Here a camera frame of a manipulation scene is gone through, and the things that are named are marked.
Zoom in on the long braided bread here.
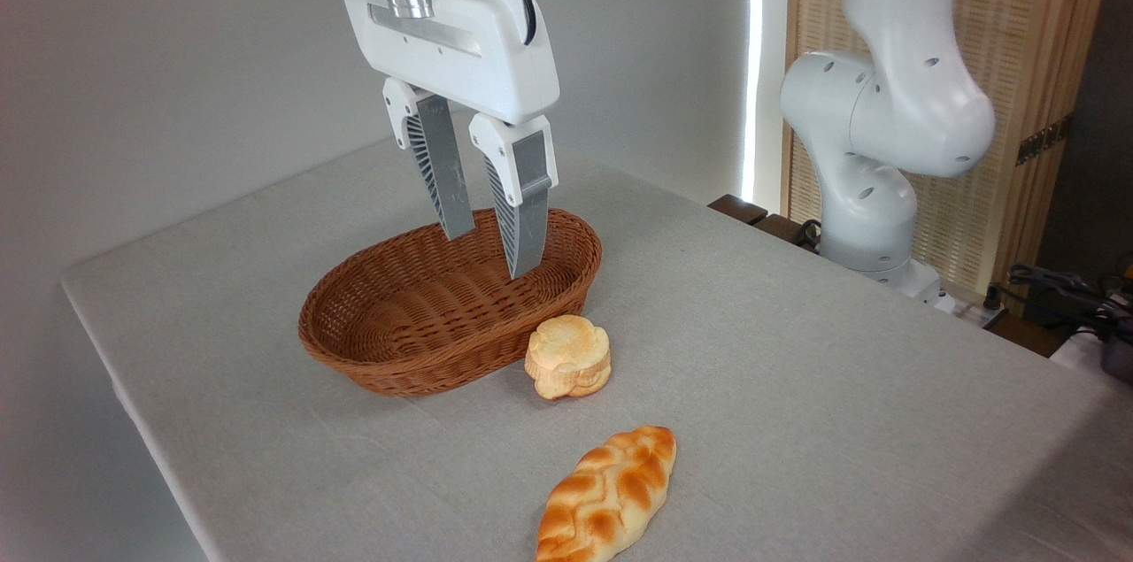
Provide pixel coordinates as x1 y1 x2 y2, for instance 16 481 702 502
536 425 678 562

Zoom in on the brown wicker oval basket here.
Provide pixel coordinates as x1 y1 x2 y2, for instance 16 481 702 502
297 207 604 398

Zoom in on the black cable bundle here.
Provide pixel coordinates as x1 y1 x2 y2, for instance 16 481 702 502
1007 262 1133 343

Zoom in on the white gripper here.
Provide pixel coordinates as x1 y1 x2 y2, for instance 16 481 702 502
341 0 562 281

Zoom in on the grey tablecloth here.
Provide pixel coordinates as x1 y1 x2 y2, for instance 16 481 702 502
60 111 1133 562

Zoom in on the wooden slatted folding screen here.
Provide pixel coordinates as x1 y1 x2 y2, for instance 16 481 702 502
782 0 1121 317

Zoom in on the dark wooden block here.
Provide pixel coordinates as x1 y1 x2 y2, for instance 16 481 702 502
707 194 824 251

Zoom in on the round flower-shaped bread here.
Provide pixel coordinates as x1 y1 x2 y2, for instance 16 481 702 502
524 314 613 402

